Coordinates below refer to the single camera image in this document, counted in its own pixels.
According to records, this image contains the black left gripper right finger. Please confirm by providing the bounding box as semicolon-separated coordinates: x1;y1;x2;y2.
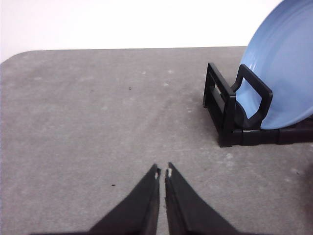
165;162;241;235

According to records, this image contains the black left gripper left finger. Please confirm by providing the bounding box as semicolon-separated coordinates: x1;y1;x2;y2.
88;164;161;235

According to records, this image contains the black plate rack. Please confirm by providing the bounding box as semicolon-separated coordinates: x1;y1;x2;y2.
203;63;313;147

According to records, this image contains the blue plate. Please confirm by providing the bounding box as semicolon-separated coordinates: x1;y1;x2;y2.
237;0;313;129

